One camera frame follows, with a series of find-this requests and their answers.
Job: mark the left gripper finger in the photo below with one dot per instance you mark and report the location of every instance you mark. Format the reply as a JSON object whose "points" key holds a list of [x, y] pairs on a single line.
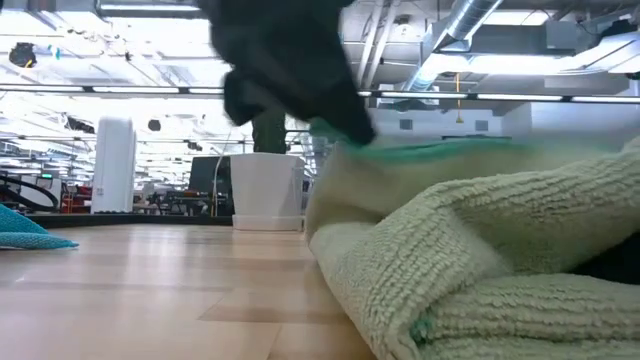
{"points": [[340, 115]]}

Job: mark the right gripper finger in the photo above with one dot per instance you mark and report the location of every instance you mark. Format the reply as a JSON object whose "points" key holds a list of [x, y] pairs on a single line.
{"points": [[615, 262]]}

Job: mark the pale green microfiber towel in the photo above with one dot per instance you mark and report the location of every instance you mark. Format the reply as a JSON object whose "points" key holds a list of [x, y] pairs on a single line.
{"points": [[450, 250]]}

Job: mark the teal blue microfiber towel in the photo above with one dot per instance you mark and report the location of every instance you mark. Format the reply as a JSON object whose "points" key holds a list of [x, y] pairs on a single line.
{"points": [[25, 235]]}

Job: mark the green cactus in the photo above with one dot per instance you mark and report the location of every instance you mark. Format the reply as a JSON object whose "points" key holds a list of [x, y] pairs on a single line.
{"points": [[270, 135]]}

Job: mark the white hexagonal plant pot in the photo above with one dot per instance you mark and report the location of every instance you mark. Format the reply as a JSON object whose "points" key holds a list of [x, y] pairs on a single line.
{"points": [[265, 190]]}

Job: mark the black background monitor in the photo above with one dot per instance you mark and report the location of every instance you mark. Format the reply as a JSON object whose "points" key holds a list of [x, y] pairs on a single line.
{"points": [[205, 175]]}

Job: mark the white room column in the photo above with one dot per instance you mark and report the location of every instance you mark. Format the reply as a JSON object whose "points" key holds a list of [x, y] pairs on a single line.
{"points": [[114, 165]]}

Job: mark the red tool cart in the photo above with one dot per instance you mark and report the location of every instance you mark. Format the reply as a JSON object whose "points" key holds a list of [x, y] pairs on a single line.
{"points": [[77, 197]]}

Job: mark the black ceiling device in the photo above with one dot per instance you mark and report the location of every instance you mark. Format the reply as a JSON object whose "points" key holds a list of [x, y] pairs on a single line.
{"points": [[22, 55]]}

